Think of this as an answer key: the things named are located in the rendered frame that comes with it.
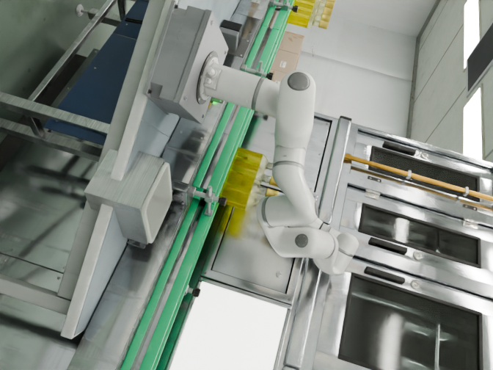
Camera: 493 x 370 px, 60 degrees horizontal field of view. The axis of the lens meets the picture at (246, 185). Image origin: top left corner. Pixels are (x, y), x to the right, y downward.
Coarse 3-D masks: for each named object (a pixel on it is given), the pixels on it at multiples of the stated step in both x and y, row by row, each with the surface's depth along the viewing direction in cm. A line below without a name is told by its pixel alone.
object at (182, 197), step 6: (174, 186) 136; (180, 186) 136; (186, 186) 136; (174, 192) 138; (180, 192) 136; (186, 192) 135; (174, 198) 139; (180, 198) 139; (186, 198) 138; (186, 204) 142
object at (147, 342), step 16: (192, 208) 145; (192, 224) 142; (176, 240) 138; (192, 240) 139; (176, 256) 135; (192, 256) 136; (176, 272) 133; (160, 288) 129; (176, 288) 130; (160, 304) 127; (176, 304) 127; (144, 320) 124; (160, 320) 124; (144, 336) 122; (160, 336) 122; (128, 352) 119; (144, 352) 119; (128, 368) 117; (144, 368) 117
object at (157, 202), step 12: (168, 168) 121; (156, 180) 115; (168, 180) 126; (156, 192) 134; (168, 192) 132; (144, 204) 111; (156, 204) 135; (168, 204) 135; (144, 216) 112; (156, 216) 132; (156, 228) 130
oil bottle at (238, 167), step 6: (234, 162) 159; (240, 162) 159; (234, 168) 157; (240, 168) 158; (246, 168) 158; (252, 168) 158; (258, 168) 158; (246, 174) 157; (252, 174) 157; (258, 174) 157; (264, 174) 159; (258, 180) 157
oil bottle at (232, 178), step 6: (228, 174) 156; (234, 174) 156; (240, 174) 156; (228, 180) 154; (234, 180) 155; (240, 180) 155; (246, 180) 155; (252, 180) 155; (240, 186) 154; (246, 186) 154; (252, 186) 154; (258, 186) 155; (258, 192) 155
